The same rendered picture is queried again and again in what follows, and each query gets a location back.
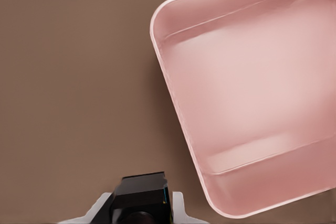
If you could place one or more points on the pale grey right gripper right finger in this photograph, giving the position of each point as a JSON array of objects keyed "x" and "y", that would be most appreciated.
[{"x": 179, "y": 208}]

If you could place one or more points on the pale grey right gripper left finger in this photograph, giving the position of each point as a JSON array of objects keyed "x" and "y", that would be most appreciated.
[{"x": 97, "y": 206}]

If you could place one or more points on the yellow button with black base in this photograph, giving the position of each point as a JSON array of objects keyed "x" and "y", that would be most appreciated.
[{"x": 139, "y": 195}]

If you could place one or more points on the pink storage box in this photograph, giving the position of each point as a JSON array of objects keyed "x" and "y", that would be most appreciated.
[{"x": 244, "y": 90}]

